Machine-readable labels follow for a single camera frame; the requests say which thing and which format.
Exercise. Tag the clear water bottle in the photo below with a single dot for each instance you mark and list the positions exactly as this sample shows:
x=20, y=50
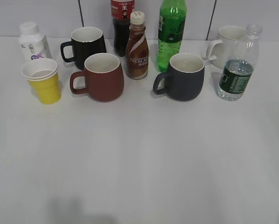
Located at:
x=240, y=64

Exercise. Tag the yellow paper cup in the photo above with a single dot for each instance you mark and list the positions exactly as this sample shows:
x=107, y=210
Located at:
x=42, y=76

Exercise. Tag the dark red ceramic mug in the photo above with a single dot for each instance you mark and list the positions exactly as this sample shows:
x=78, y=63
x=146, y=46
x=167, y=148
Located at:
x=103, y=77

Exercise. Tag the dark grey ceramic mug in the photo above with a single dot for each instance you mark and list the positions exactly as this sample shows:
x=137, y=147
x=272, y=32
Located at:
x=183, y=80

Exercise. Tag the brown Nescafe coffee bottle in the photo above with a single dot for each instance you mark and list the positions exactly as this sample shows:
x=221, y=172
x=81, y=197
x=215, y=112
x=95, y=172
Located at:
x=137, y=51

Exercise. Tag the black ceramic mug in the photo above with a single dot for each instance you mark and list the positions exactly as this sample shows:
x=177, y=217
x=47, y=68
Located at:
x=85, y=42

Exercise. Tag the green soda bottle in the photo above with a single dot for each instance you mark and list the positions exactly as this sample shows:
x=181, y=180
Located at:
x=170, y=31

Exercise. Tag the dark cola bottle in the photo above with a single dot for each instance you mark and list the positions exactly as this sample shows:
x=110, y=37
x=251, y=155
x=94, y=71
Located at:
x=121, y=11

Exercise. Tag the white ceramic mug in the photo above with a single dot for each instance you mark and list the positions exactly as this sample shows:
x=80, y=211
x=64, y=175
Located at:
x=218, y=50

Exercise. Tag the white yogurt carton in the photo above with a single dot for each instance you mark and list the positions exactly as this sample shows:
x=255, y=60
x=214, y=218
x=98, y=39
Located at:
x=33, y=43

